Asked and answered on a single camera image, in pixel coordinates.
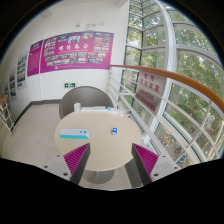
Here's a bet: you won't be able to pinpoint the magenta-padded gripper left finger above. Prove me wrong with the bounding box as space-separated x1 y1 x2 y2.
42 143 92 185

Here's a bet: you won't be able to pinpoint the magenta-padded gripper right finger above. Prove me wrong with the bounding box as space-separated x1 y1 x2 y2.
131 143 183 186

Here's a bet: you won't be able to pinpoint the white and teal power strip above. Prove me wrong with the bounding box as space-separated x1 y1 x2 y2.
58 128 91 140

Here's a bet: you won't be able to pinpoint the grey round table base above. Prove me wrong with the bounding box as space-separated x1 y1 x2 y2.
83 168 116 185

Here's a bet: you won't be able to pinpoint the small upright white box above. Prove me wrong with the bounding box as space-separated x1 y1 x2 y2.
73 102 82 114

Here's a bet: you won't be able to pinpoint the flat white and teal box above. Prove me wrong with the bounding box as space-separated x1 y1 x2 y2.
106 106 125 116

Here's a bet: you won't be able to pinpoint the grey round-backed chair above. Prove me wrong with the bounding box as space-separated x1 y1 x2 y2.
58 85 114 119

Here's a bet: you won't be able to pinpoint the silver warning sign, red letters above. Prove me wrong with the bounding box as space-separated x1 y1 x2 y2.
134 69 167 114

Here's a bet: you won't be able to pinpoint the white stair railing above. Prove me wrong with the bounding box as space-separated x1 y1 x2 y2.
0 94 16 133

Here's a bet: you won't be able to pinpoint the white photo notice board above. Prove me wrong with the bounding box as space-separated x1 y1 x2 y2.
8 68 18 101
16 51 28 90

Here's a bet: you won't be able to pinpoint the large magenta wall poster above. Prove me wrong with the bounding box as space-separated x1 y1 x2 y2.
39 31 115 74

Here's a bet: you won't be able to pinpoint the narrow magenta wall poster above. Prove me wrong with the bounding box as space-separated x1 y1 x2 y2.
26 39 44 78

